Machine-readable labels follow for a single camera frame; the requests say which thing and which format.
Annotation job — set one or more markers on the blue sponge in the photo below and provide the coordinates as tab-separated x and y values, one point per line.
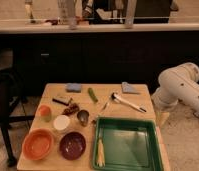
73	87

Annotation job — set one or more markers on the orange plastic cup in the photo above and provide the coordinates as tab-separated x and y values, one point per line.
45	112

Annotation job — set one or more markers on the small metal cup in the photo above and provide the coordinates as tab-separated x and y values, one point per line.
83	117

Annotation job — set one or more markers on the orange bowl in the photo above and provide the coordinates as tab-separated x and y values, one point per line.
37	144

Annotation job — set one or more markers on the green cucumber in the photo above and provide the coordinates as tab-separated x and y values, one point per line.
92	95

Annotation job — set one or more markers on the white round container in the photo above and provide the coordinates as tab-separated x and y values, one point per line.
61	123

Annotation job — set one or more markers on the yellow corn cob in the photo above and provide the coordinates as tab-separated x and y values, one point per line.
100	154

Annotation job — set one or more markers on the grey folded cloth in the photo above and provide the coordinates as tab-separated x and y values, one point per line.
128	88

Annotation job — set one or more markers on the green plastic tray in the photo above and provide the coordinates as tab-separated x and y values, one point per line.
129	145

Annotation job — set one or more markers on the metal spoon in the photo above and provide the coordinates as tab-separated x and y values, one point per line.
106	104

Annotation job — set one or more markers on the black chair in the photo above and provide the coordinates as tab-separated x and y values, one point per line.
6	118

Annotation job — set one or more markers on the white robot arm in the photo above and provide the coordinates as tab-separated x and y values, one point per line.
178	83

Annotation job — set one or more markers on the dark purple bowl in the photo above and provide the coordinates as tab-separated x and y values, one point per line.
72	145

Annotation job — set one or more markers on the black rectangular bar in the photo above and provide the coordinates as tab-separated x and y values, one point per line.
63	101

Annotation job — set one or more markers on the brown dried food piece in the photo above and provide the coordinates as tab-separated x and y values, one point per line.
71	109

